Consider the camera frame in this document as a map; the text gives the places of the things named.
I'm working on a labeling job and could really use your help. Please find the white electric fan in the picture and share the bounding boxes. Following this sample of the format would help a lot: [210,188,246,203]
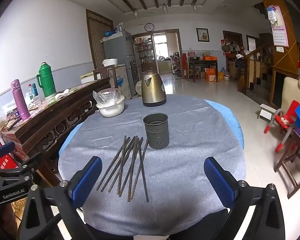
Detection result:
[135,80,144,97]

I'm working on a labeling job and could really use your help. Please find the red paper bag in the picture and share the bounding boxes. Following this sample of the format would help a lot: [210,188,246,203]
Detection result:
[0,142,18,171]

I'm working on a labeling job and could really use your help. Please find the dark metal chopstick holder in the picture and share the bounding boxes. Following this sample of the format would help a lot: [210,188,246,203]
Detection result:
[143,113,170,149]

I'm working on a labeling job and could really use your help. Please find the dark wooden side table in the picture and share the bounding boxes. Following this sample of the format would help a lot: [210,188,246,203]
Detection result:
[188,59,219,81]

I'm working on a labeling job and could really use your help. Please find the clear plastic bag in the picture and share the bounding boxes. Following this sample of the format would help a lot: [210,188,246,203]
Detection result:
[92,88,123,105]

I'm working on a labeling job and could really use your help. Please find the steel electric kettle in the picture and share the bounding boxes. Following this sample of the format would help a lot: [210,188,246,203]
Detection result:
[141,68,167,107]

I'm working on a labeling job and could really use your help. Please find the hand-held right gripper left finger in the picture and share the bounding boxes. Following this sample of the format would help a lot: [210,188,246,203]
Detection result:
[19,156,103,240]

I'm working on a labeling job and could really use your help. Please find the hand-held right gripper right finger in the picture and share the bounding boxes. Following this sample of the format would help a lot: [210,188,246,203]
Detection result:
[203,157,286,240]

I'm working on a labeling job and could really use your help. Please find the wooden stair railing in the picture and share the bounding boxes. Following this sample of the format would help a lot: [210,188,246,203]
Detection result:
[237,41,275,93]

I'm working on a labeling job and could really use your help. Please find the dark wooden chair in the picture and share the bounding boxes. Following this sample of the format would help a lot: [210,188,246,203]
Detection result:
[93,64,117,82]

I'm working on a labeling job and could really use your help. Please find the blue table cover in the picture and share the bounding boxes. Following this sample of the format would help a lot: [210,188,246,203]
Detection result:
[58,99,245,157]

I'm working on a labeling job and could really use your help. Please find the white plastic basin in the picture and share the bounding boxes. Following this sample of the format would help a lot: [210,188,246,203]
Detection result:
[96,97,126,118]

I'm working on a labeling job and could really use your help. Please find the framed wall picture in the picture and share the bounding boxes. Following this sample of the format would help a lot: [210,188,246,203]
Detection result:
[196,28,210,43]

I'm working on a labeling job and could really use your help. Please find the grey refrigerator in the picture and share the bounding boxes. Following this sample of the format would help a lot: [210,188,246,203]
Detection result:
[102,30,141,97]

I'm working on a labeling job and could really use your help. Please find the red child chair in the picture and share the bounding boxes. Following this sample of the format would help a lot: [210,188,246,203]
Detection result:
[264,100,300,153]

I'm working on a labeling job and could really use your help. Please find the purple thermos bottle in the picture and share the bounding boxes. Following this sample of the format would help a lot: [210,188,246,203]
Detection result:
[10,79,31,121]

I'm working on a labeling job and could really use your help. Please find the grey tablecloth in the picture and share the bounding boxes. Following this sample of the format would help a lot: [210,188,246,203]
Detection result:
[58,94,247,237]

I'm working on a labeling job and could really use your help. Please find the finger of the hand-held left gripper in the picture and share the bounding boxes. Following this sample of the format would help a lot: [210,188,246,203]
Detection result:
[0,159,40,180]
[0,142,16,172]

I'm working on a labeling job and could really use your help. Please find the white step stool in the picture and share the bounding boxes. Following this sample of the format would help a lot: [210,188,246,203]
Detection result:
[257,103,277,120]

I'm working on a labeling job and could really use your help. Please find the orange cardboard box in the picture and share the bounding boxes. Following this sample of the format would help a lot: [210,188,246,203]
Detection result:
[205,68,218,83]

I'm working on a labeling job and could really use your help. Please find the brown striped curtain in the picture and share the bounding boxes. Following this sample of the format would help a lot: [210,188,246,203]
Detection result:
[86,9,114,69]

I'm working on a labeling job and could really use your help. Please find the kitchen storage shelf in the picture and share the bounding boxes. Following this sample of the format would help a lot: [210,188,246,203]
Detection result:
[133,36,156,66]

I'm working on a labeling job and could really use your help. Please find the bundle of dark chopsticks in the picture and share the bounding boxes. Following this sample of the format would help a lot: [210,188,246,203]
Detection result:
[96,135,150,203]

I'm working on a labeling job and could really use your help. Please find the cream armchair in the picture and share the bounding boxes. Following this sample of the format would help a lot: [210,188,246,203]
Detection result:
[281,76,300,118]

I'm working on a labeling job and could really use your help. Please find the green thermos flask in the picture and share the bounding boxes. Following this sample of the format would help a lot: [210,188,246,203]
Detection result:
[36,62,57,98]

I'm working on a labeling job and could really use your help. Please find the clear plastic water bottle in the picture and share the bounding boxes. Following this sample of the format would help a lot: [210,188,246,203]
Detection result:
[27,83,41,105]

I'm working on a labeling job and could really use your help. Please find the pink wall calendar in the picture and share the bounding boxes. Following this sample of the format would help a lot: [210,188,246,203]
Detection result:
[266,5,289,47]

